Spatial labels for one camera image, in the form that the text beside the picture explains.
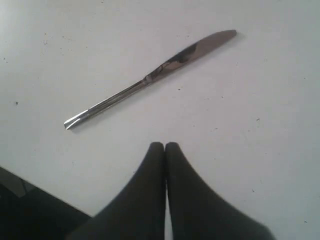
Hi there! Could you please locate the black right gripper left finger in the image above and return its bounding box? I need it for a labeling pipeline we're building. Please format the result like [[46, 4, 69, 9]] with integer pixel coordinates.
[[67, 142, 166, 240]]

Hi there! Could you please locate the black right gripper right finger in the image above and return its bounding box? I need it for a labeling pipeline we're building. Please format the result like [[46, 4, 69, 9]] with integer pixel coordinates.
[[165, 142, 273, 240]]

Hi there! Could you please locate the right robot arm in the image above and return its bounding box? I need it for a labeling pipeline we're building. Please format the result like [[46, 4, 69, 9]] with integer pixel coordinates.
[[0, 142, 274, 240]]

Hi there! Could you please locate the steel table knife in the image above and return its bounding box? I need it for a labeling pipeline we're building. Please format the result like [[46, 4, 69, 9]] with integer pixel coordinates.
[[63, 29, 237, 130]]

